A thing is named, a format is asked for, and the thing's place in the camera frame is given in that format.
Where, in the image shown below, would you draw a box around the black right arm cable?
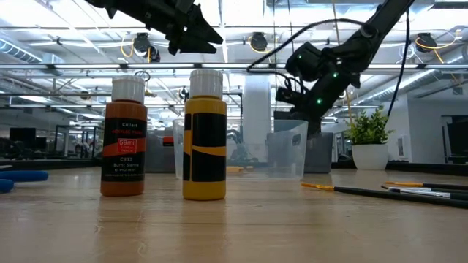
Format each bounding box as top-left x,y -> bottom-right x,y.
246,17 -> 367,74

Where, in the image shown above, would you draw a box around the green plant in white pot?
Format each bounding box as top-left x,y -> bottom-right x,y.
345,105 -> 394,171

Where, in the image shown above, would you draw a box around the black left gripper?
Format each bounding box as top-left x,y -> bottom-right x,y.
146,0 -> 224,56

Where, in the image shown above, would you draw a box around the black monitor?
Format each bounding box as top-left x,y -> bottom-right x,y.
9,126 -> 48,151

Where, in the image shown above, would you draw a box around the dark hanging cable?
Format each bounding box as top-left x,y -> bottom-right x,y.
386,7 -> 411,118

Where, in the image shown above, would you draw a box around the silver ventilation duct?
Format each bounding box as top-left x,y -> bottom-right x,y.
0,36 -> 65,76

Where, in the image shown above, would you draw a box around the clear plastic bin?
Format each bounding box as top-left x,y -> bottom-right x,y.
172,117 -> 310,180

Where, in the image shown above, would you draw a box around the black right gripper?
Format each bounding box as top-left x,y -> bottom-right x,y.
276,83 -> 325,137

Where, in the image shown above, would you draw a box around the silver-ferrule black paintbrush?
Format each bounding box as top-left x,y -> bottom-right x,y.
387,186 -> 468,201

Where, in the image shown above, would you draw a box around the white round column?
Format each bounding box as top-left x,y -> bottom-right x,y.
242,75 -> 273,164

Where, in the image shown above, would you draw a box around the yellow paint bottle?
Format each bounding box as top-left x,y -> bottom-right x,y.
181,69 -> 228,202

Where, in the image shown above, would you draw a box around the black ceiling cable reel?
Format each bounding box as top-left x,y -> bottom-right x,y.
249,31 -> 268,53
415,31 -> 438,53
132,31 -> 162,64

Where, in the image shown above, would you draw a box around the blue-handled scissors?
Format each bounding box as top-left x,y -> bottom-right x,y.
0,169 -> 50,194

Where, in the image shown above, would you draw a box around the burnt sienna paint bottle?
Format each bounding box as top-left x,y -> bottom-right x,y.
99,75 -> 148,198

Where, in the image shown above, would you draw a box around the gold-ferrule black paintbrush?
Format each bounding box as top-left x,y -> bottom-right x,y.
382,180 -> 468,191
301,181 -> 468,210

